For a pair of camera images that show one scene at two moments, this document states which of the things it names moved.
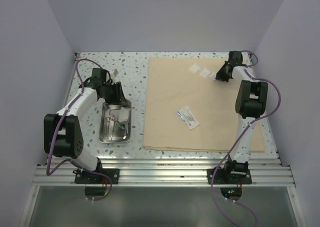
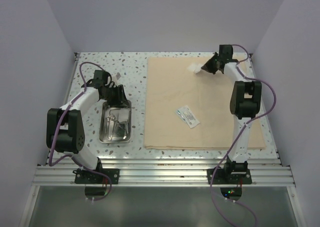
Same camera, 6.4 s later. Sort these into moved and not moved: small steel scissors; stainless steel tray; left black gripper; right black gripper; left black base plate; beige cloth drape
Moved: right black gripper
Not moved: small steel scissors; beige cloth drape; stainless steel tray; left black base plate; left black gripper
